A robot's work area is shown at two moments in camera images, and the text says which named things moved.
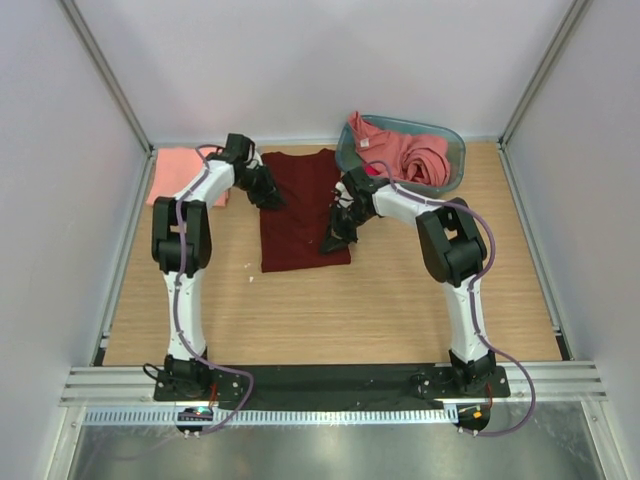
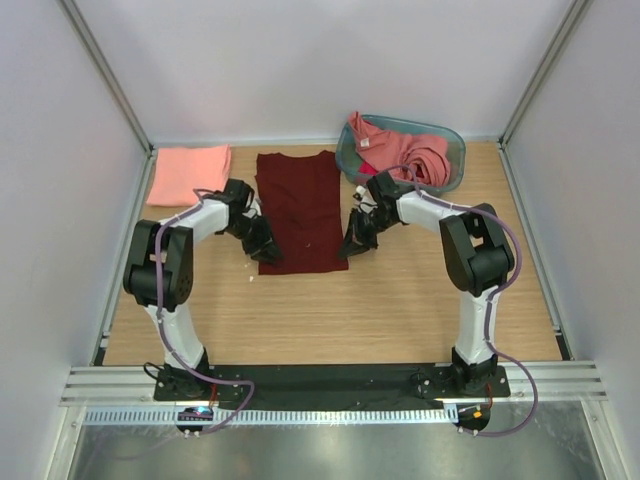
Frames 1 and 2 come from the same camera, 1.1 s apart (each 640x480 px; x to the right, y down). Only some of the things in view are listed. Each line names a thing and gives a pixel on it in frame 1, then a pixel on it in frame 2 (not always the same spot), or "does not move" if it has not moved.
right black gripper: (338, 238) to (356, 241)
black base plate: (331, 385) does not move
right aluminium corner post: (564, 31) does not move
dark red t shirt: (291, 235) does not move
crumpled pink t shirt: (417, 158) does not move
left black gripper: (269, 194) to (265, 236)
